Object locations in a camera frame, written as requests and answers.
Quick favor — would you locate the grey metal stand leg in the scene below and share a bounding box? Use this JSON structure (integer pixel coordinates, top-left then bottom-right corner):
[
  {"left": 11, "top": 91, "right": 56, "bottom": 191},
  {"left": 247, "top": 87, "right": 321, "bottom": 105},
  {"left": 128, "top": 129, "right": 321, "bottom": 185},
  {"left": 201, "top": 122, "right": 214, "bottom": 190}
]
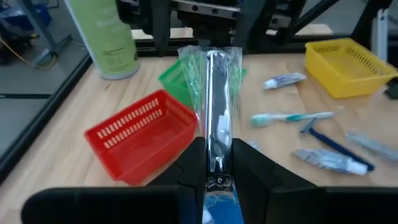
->
[{"left": 15, "top": 0, "right": 74, "bottom": 68}]

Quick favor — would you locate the green plastic basket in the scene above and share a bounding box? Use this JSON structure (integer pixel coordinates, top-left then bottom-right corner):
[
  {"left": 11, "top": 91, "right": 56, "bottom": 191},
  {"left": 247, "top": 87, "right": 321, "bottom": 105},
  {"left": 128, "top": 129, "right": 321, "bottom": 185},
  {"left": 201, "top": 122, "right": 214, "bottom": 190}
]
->
[{"left": 157, "top": 58, "right": 248, "bottom": 108}]

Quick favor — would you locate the blue storage bin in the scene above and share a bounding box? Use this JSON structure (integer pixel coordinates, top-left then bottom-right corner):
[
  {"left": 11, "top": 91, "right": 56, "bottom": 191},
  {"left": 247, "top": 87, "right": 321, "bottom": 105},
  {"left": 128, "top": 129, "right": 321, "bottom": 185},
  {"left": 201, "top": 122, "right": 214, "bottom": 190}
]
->
[{"left": 0, "top": 2, "right": 52, "bottom": 30}]

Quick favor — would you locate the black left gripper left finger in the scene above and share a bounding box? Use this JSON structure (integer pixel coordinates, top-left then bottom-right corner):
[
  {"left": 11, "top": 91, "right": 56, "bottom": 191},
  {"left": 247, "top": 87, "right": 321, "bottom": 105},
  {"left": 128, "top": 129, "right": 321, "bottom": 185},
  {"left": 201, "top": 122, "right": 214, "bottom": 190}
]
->
[{"left": 21, "top": 136, "right": 206, "bottom": 224}]

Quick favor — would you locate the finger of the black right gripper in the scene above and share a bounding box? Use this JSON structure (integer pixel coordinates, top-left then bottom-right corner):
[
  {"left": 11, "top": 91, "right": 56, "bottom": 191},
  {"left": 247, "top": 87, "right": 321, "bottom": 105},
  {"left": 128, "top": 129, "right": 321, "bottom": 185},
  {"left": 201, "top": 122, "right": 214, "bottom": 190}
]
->
[
  {"left": 141, "top": 0, "right": 171, "bottom": 57},
  {"left": 232, "top": 0, "right": 268, "bottom": 54}
]

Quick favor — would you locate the silver aluminium post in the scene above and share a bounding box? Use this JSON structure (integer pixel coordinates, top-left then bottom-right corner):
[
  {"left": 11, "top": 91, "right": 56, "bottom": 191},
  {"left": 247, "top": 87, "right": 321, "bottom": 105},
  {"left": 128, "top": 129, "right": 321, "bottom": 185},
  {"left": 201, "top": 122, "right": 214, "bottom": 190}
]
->
[{"left": 371, "top": 8, "right": 389, "bottom": 63}]

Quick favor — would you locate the yellow plastic basket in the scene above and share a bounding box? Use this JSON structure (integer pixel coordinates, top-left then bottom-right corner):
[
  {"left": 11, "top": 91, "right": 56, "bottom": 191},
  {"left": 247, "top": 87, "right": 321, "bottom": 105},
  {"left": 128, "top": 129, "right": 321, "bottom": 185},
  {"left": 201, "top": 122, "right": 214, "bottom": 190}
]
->
[{"left": 304, "top": 37, "right": 398, "bottom": 100}]

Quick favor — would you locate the blue disposable razor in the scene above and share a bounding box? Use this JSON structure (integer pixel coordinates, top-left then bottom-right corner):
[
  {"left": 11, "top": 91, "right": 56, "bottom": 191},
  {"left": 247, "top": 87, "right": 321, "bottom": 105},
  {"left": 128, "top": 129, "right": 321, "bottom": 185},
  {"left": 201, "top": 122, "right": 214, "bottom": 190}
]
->
[{"left": 299, "top": 117, "right": 376, "bottom": 172}]

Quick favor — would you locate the teal white toothbrush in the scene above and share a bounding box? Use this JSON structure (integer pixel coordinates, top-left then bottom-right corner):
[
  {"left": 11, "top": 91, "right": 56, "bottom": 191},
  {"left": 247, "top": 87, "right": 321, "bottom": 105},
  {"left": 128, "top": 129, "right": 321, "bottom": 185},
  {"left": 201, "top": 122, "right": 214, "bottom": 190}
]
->
[{"left": 250, "top": 111, "right": 335, "bottom": 129}]

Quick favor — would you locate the yellow floor cable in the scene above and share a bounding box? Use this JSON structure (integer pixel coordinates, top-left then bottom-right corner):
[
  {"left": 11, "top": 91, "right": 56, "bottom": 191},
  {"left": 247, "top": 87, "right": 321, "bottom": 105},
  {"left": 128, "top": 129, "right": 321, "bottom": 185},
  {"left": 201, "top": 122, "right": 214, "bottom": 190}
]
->
[{"left": 0, "top": 35, "right": 57, "bottom": 71}]

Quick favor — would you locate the blue white toothpaste tube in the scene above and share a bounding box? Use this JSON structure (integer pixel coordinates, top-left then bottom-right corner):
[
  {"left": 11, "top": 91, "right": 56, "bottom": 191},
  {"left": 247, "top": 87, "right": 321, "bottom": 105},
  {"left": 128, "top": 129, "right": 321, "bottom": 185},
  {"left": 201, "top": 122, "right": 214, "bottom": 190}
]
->
[
  {"left": 291, "top": 147, "right": 370, "bottom": 176},
  {"left": 262, "top": 72, "right": 308, "bottom": 91}
]

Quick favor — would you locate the black block at table edge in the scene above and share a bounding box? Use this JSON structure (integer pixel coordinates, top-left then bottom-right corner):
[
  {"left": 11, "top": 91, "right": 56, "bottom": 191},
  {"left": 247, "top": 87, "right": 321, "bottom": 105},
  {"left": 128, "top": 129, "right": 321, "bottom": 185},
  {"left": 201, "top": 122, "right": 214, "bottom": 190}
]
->
[{"left": 384, "top": 77, "right": 398, "bottom": 100}]

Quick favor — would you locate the green disinfecting wipes canister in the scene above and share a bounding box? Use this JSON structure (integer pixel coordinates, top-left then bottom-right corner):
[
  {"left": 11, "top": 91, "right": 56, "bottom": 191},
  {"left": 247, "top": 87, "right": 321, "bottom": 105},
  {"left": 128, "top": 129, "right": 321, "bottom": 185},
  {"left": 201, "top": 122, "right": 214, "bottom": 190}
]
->
[{"left": 63, "top": 0, "right": 141, "bottom": 81}]

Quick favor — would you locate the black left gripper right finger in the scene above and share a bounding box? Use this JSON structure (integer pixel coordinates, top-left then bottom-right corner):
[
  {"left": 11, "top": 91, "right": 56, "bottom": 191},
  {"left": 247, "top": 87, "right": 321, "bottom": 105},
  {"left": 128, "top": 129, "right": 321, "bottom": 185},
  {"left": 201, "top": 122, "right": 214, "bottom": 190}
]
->
[{"left": 233, "top": 138, "right": 398, "bottom": 224}]

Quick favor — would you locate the red plastic basket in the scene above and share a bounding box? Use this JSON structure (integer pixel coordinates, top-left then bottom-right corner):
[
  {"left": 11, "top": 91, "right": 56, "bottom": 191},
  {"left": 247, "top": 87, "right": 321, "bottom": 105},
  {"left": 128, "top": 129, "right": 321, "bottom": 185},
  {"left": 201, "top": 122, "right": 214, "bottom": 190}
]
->
[{"left": 83, "top": 89, "right": 199, "bottom": 187}]

